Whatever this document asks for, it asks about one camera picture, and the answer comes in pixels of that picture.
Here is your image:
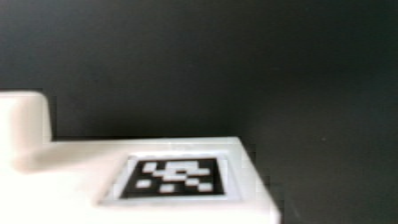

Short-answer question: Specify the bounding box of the white front drawer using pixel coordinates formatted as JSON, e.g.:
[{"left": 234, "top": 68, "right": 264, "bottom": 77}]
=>
[{"left": 0, "top": 91, "right": 280, "bottom": 224}]

